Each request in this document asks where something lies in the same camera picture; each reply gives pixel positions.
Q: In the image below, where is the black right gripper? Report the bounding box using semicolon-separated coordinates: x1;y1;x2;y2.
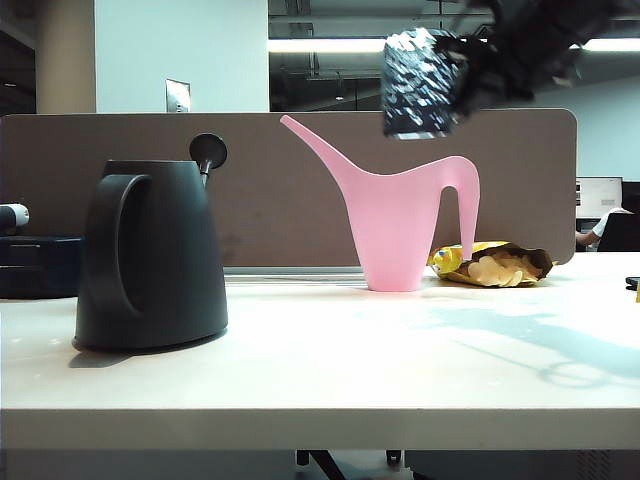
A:
435;0;619;120

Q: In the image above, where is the textured glass cup with handle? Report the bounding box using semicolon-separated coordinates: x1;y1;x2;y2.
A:
382;27;471;141

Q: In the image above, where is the computer monitor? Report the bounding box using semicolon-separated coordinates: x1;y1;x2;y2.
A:
574;176;624;220

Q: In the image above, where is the black table leg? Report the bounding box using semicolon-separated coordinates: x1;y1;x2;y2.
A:
294;449;341;480

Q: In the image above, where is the yellow potato chips bag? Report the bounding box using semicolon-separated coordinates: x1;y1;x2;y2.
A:
427;240;554;289

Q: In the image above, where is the metal wall switch plate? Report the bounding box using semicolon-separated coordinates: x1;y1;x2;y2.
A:
165;78;192;114

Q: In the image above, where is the person in white shirt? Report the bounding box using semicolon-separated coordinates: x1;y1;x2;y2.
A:
574;208;636;253

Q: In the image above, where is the white and black handheld device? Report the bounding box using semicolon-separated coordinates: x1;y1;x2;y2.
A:
0;203;30;236

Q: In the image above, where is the pink plastic watering can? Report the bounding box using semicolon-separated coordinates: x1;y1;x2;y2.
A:
279;114;482;293

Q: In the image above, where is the black plastic watering can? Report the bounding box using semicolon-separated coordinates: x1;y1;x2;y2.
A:
72;133;230;354

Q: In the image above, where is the long ceiling light strip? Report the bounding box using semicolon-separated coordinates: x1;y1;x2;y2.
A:
268;37;640;54

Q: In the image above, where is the brown desk divider panel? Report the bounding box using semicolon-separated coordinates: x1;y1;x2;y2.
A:
0;107;577;269

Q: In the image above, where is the black office chair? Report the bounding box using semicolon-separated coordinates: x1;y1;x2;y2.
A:
597;213;640;254

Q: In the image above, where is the dark blue tool case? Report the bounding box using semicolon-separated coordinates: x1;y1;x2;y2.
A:
0;235;84;301

